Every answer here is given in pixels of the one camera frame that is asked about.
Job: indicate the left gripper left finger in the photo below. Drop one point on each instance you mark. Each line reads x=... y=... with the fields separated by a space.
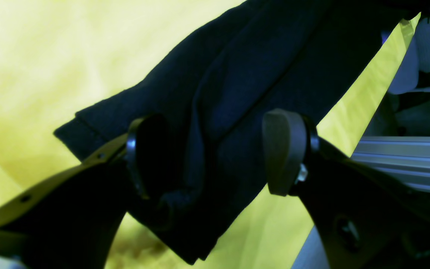
x=69 y=220

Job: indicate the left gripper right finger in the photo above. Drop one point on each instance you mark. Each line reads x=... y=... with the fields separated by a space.
x=366 y=219

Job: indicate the black T-shirt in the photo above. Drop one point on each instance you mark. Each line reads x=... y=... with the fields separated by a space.
x=214 y=87

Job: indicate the yellow table cloth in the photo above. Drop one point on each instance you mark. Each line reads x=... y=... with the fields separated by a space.
x=60 y=56

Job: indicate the aluminium frame rail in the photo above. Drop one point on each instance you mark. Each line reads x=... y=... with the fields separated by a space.
x=405 y=158

